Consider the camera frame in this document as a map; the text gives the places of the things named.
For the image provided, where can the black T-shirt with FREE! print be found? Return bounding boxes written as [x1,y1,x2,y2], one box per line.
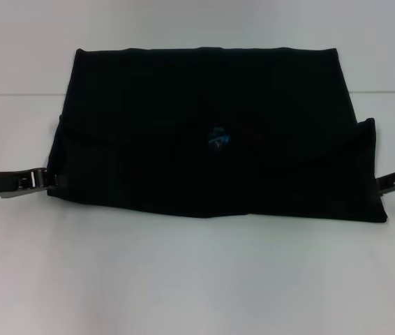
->
[45,47,389,224]

